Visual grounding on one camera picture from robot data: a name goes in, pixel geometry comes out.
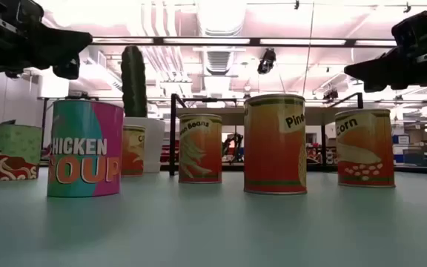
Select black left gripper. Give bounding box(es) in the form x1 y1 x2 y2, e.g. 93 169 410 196
0 0 93 81

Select orange corn label can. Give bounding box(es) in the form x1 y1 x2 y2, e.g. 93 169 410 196
121 124 147 178
334 108 397 188

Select teal pink chicken soup can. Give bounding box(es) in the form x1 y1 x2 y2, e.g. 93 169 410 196
46 99 125 198

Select green can with red swirls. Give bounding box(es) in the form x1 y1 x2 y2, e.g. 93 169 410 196
0 123 43 182

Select tall orange pineapple can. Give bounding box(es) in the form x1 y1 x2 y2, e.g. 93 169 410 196
243 93 308 196

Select orange green beans can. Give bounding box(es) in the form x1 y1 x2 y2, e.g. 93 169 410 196
178 113 223 185

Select green cactus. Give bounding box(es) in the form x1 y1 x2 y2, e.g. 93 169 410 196
120 44 148 119

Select blue storage bins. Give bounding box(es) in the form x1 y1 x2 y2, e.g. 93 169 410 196
391 133 411 165

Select overhead beam with light strips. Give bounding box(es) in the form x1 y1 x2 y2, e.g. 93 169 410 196
90 36 398 48

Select teal table mat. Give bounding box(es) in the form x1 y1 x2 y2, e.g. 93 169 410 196
0 162 427 267

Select black ceiling-hung camera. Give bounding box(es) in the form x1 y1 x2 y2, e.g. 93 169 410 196
322 88 340 101

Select black metal stand frame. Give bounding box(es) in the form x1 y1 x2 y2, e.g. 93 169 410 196
37 95 100 164

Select black aluminium rig frame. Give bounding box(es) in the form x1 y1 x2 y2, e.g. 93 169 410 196
0 159 427 176

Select black overhead rig camera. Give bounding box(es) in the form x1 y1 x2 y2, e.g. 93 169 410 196
256 47 277 76

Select wooden shelf with black frame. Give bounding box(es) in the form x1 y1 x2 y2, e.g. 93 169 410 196
168 92 365 177

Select silver ceiling ventilation duct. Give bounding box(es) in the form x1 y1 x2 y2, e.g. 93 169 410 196
194 0 248 75

